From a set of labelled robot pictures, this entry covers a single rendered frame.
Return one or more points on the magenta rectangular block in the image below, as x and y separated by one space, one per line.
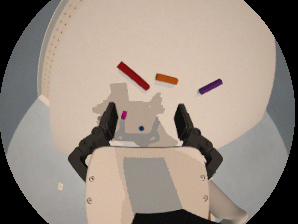
124 115

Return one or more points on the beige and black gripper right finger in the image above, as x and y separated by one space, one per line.
192 137

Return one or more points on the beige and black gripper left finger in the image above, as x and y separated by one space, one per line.
100 136

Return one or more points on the orange rod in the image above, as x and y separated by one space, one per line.
167 79

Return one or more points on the dark red rod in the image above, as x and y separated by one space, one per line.
134 76

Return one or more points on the purple rod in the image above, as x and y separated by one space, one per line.
210 86

